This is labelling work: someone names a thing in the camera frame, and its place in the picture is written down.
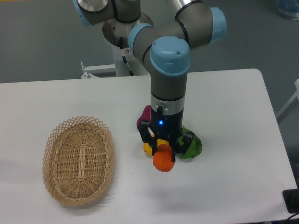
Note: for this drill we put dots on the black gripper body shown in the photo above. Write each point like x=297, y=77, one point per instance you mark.
x=167, y=127

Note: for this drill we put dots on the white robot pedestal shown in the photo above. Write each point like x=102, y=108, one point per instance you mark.
x=125, y=63

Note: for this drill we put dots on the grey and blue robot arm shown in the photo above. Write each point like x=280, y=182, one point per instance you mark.
x=165, y=54

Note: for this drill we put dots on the yellow toy fruit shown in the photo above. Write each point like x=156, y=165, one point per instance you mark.
x=148, y=150

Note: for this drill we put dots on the black device at table edge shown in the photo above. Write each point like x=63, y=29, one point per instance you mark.
x=291, y=198

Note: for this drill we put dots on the woven wicker basket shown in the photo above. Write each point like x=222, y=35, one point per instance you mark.
x=78, y=161

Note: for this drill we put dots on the white metal frame right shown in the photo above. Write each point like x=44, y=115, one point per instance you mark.
x=291, y=103

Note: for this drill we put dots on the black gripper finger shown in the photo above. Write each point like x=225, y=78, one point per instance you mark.
x=144, y=130
x=182, y=144

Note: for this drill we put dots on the green toy bok choy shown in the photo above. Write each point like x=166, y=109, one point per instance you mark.
x=195, y=148

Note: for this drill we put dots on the orange toy fruit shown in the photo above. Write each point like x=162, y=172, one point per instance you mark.
x=162, y=159

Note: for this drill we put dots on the magenta toy fruit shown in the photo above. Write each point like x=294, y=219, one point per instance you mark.
x=145, y=116

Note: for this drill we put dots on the blue object top right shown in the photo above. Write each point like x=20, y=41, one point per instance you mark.
x=288, y=9

